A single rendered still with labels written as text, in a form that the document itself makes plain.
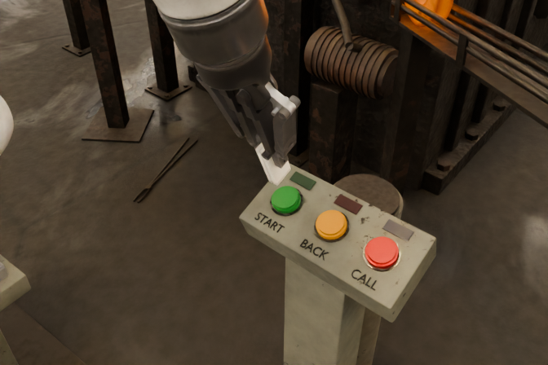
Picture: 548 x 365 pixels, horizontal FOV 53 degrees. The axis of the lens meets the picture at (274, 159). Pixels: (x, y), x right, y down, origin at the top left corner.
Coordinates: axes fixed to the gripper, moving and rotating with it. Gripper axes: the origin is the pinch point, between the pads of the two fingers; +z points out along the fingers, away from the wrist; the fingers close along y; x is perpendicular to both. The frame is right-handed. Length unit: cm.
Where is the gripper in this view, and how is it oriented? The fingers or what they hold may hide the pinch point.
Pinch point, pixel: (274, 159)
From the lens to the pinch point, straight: 68.0
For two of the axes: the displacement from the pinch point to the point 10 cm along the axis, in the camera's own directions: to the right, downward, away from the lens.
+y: -7.7, -3.9, 5.1
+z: 2.3, 5.7, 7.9
